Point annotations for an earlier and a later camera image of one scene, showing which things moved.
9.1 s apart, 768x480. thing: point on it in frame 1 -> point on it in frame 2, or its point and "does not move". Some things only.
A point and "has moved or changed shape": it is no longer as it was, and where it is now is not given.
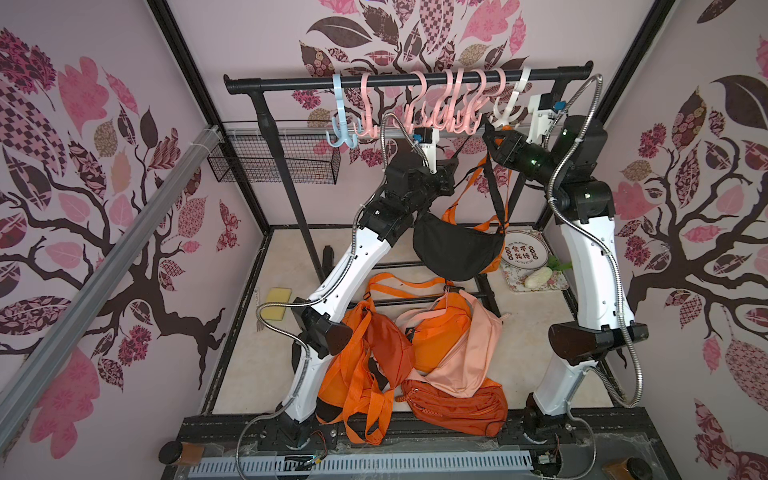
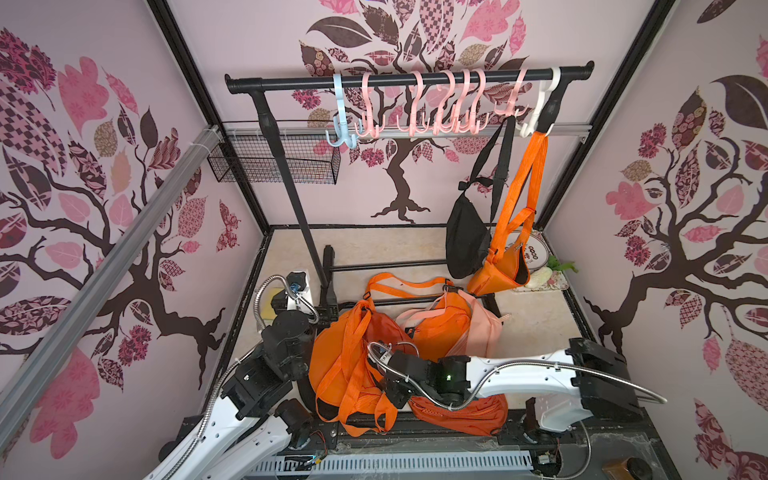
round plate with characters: (525, 249) does not move
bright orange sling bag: (495, 220) -> (507, 264)
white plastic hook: (506, 118) -> (544, 91)
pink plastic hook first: (370, 129) does not move
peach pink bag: (469, 369) does not move
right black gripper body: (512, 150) -> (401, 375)
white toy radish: (537, 278) does not move
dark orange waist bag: (483, 413) does not move
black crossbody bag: (457, 253) has moved or changed shape
